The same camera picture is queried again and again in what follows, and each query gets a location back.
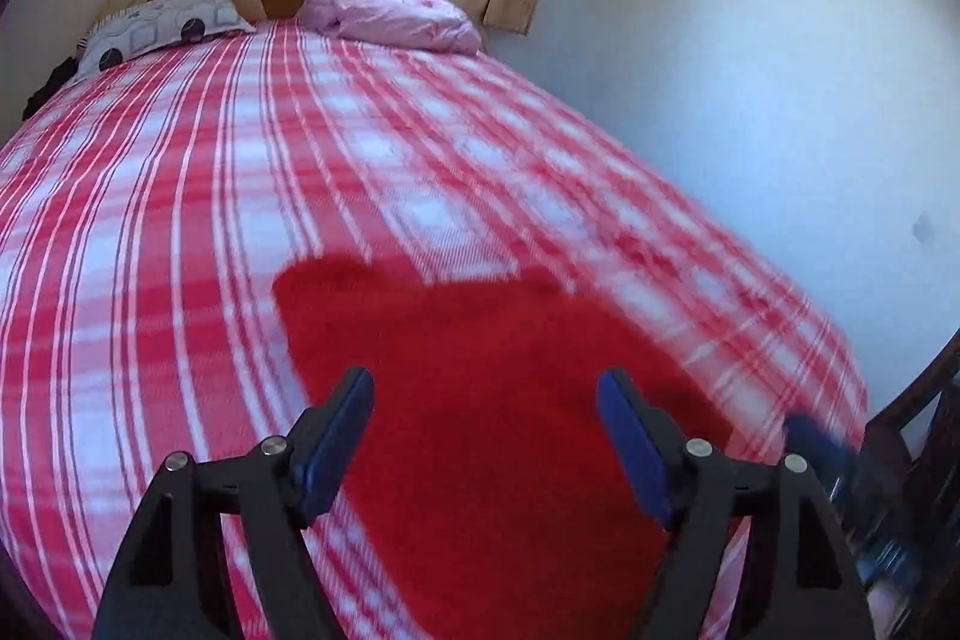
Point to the red plaid blanket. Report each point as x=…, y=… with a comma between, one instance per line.
x=150, y=197

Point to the pink pillow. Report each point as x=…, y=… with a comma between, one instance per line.
x=397, y=18

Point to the red knitted sweater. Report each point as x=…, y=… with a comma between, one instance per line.
x=480, y=347

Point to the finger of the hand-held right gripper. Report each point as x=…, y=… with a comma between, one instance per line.
x=814, y=445

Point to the dark cloth beside bed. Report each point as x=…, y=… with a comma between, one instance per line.
x=49, y=85

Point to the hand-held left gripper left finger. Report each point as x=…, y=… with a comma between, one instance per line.
x=337, y=445

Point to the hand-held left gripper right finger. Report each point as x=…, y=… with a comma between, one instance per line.
x=637, y=452

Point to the dark wooden chair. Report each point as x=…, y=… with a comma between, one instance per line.
x=930, y=415

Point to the grey patterned pillow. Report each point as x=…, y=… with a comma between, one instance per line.
x=150, y=29

